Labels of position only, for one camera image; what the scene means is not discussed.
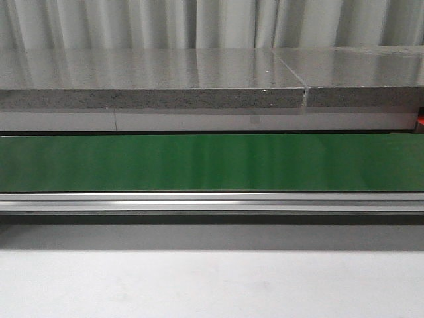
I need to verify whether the green conveyor belt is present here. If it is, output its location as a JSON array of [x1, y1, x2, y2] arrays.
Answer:
[[1, 133, 423, 192]]

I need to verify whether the grey stone slab right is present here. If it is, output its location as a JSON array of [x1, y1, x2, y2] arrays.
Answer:
[[273, 46, 423, 113]]

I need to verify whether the grey stone slab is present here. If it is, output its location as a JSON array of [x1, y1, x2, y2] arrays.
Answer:
[[273, 46, 423, 113], [1, 49, 304, 109]]

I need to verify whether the grey stone slab left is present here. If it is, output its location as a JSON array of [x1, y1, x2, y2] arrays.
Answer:
[[1, 49, 304, 109]]

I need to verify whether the red plastic tray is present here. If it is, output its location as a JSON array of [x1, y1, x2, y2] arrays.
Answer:
[[415, 115, 424, 134]]

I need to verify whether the grey pleated curtain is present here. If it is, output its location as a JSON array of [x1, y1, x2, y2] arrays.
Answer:
[[1, 1, 423, 50]]

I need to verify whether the aluminium conveyor frame rail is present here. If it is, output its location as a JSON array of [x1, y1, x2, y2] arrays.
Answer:
[[1, 192, 423, 216]]

